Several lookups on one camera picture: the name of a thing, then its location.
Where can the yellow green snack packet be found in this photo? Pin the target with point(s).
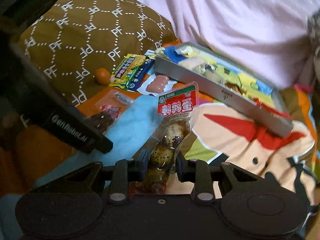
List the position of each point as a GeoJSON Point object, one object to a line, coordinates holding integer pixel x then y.
{"type": "Point", "coordinates": [126, 71]}

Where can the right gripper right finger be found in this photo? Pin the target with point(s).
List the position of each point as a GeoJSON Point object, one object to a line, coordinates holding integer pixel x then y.
{"type": "Point", "coordinates": [197, 172]}

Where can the pink bed sheet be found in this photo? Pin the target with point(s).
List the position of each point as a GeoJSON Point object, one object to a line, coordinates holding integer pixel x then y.
{"type": "Point", "coordinates": [268, 37]}

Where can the pink sausage packet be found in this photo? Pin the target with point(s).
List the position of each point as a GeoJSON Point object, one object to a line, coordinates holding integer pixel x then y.
{"type": "Point", "coordinates": [156, 84]}

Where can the gold foil snack packet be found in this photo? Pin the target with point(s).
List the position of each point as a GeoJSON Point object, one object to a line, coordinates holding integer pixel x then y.
{"type": "Point", "coordinates": [235, 87]}

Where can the brown PF patterned pillow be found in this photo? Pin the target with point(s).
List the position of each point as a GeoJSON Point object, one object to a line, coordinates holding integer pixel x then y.
{"type": "Point", "coordinates": [76, 37]}

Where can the small dark jerky packet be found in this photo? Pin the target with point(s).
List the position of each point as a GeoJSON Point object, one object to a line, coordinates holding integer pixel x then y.
{"type": "Point", "coordinates": [109, 109]}

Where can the colourful cartoon monkey blanket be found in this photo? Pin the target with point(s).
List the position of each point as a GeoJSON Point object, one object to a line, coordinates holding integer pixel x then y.
{"type": "Point", "coordinates": [30, 156]}

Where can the orange mandarin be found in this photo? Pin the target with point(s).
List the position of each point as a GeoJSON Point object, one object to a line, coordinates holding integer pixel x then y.
{"type": "Point", "coordinates": [102, 77]}

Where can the grey tray with drawing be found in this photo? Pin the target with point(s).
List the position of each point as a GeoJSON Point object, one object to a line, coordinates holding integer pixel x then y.
{"type": "Point", "coordinates": [166, 63]}

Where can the round biscuit packet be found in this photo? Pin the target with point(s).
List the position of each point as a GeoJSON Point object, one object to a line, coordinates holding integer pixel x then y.
{"type": "Point", "coordinates": [210, 74]}

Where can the red snack packet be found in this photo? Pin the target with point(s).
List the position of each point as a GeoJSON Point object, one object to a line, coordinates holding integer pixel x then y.
{"type": "Point", "coordinates": [271, 110]}

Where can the clear bag of clothes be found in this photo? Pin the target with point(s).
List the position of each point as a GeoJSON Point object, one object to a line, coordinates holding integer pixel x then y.
{"type": "Point", "coordinates": [313, 29]}

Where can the beige rice cracker bar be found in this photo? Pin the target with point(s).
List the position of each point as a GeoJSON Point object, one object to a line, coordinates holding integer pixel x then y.
{"type": "Point", "coordinates": [191, 63]}

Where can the quail egg packet red label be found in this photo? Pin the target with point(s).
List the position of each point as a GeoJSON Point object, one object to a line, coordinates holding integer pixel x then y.
{"type": "Point", "coordinates": [176, 114]}

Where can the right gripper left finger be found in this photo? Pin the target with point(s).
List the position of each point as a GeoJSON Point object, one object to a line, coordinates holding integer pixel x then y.
{"type": "Point", "coordinates": [126, 171]}

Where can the blue white tube packet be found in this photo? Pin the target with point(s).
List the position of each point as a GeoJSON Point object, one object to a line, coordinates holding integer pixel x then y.
{"type": "Point", "coordinates": [142, 70]}

